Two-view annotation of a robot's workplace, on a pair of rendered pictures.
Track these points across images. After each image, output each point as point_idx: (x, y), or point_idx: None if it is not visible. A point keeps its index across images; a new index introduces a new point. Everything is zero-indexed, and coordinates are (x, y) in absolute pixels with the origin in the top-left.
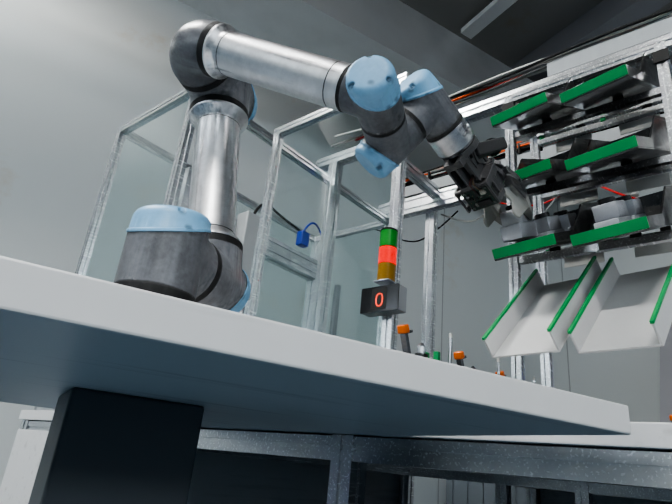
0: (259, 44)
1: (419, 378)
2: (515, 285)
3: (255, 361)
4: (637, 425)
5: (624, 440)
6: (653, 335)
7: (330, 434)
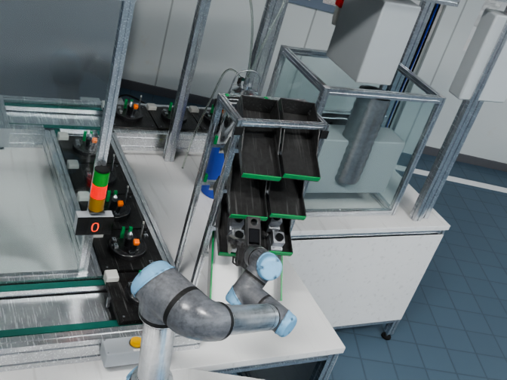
0: (249, 325)
1: None
2: (207, 243)
3: None
4: (280, 357)
5: (275, 360)
6: (273, 293)
7: None
